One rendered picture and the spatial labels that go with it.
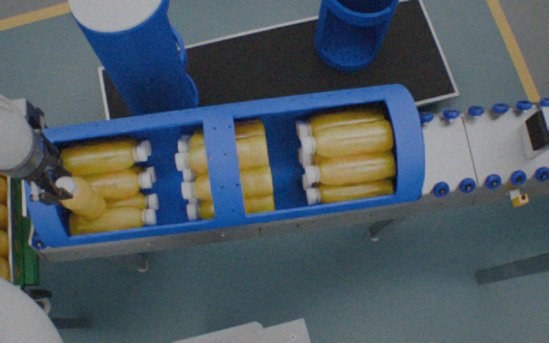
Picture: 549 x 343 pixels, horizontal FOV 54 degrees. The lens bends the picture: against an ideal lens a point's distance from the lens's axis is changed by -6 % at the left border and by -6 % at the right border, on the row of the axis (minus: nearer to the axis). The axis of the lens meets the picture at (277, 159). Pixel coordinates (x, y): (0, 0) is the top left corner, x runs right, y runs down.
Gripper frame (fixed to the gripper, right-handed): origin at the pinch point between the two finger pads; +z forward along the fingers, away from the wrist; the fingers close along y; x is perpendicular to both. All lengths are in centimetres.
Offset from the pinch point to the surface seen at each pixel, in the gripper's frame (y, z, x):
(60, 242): -8.4, 18.7, 7.0
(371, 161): 0, 16, -65
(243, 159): 3.8, 12.7, -36.8
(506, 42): 81, 130, -172
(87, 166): 8.4, 18.2, -0.4
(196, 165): 3.9, 13.5, -26.3
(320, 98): 15, 11, -56
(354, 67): 67, 111, -88
